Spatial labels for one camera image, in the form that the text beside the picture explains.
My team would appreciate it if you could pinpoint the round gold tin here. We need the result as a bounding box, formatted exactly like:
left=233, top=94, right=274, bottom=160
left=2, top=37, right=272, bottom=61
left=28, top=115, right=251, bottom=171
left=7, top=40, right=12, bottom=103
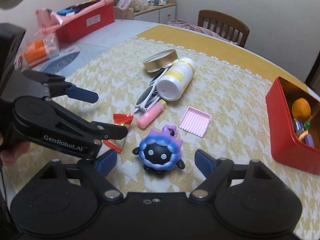
left=143, top=49, right=178, bottom=73

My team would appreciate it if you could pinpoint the orange fruit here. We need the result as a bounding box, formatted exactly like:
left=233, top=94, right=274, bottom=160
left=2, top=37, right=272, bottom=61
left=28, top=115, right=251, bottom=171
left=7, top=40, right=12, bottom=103
left=291, top=98, right=311, bottom=122

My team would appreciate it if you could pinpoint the pink cloth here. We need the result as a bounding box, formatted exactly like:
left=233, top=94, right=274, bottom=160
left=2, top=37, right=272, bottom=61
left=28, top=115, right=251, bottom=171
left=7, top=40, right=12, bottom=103
left=35, top=0, right=100, bottom=34

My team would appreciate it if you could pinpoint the small purple block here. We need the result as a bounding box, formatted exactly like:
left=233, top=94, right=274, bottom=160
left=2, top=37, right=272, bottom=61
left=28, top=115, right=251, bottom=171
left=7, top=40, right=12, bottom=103
left=304, top=134, right=315, bottom=148

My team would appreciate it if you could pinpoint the purple blue round toy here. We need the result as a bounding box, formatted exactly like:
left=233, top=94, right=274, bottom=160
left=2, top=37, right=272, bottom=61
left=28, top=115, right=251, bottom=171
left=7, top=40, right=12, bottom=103
left=132, top=125, right=185, bottom=175

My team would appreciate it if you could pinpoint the pink tube with green cap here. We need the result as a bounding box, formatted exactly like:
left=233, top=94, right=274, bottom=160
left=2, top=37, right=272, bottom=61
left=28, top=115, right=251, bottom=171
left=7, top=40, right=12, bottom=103
left=137, top=99, right=167, bottom=129

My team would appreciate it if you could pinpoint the orange white tissue pack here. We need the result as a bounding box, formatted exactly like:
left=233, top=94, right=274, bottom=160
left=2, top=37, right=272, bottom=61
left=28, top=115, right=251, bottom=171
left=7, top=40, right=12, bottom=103
left=24, top=34, right=60, bottom=68

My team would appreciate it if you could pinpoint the pink ridged square tray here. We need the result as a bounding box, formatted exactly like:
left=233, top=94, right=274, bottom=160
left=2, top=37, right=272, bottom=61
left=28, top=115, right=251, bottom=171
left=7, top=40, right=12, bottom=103
left=178, top=106, right=211, bottom=138

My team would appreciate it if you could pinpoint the red candy wrapper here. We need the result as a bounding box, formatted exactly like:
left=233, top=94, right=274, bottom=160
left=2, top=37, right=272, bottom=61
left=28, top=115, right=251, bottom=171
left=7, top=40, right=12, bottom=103
left=103, top=113, right=134, bottom=153

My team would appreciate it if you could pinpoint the person's left hand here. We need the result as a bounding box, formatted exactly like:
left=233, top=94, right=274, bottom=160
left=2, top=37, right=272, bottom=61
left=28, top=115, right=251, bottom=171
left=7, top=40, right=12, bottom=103
left=1, top=141, right=31, bottom=166

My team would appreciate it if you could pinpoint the red storage box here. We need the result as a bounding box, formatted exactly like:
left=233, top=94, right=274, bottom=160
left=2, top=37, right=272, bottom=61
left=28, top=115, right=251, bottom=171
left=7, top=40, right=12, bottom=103
left=55, top=0, right=114, bottom=43

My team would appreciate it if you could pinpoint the yellow houndstooth table mat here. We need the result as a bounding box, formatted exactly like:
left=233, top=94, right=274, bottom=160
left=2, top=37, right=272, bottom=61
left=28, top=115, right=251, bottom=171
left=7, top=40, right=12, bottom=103
left=56, top=25, right=319, bottom=239

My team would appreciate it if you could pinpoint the white wooden cabinet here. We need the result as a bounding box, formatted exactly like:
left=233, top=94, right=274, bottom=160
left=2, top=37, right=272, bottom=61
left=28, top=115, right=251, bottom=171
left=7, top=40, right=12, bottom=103
left=114, top=0, right=177, bottom=24

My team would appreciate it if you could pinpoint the black blue round item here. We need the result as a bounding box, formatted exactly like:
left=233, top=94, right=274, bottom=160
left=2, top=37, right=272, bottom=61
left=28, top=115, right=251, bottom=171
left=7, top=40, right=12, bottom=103
left=292, top=118, right=304, bottom=137

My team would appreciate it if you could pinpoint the red metal tin box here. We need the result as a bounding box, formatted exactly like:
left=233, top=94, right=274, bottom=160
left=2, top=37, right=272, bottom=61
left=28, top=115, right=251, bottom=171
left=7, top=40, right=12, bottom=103
left=266, top=77, right=319, bottom=175

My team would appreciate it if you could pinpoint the mauve cloth on chair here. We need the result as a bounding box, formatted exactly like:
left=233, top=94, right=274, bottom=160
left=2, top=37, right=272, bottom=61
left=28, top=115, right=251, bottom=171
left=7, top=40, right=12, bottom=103
left=166, top=19, right=237, bottom=45

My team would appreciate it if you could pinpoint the white yellow bottle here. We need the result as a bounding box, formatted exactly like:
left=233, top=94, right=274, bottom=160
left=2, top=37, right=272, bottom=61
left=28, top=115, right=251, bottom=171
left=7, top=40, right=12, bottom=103
left=156, top=57, right=196, bottom=101

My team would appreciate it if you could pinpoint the wooden chair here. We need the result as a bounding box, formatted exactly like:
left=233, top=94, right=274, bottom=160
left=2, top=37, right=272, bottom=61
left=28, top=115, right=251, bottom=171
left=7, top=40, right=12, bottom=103
left=197, top=9, right=250, bottom=48

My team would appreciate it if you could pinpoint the clear plastic bag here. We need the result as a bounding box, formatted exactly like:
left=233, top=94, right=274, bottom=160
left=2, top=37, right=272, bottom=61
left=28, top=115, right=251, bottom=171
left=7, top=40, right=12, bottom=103
left=117, top=0, right=149, bottom=12

